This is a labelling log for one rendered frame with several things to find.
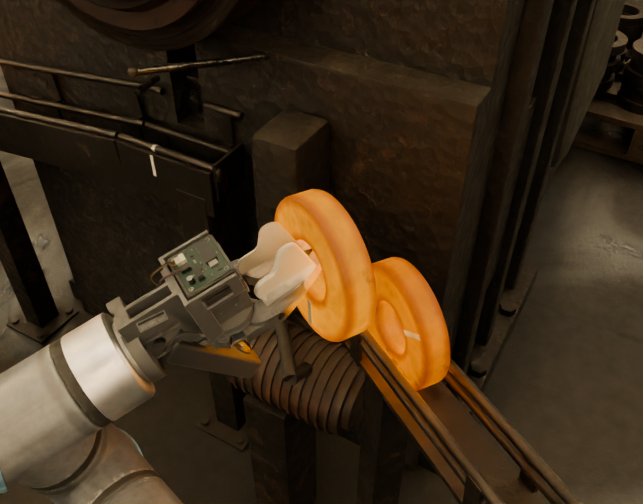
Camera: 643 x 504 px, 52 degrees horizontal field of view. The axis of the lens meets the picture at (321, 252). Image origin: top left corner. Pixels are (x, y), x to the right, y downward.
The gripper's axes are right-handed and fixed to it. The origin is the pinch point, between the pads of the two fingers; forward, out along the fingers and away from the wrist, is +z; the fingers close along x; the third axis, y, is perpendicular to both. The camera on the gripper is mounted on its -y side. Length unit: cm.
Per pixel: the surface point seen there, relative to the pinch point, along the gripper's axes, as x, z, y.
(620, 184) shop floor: 65, 123, -122
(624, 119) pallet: 79, 138, -111
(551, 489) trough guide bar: -25.5, 6.3, -18.3
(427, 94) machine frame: 17.5, 25.5, -4.4
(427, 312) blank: -6.6, 6.8, -9.8
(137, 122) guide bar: 59, -7, -12
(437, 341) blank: -8.7, 6.1, -12.1
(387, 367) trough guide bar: -5.1, 1.1, -17.0
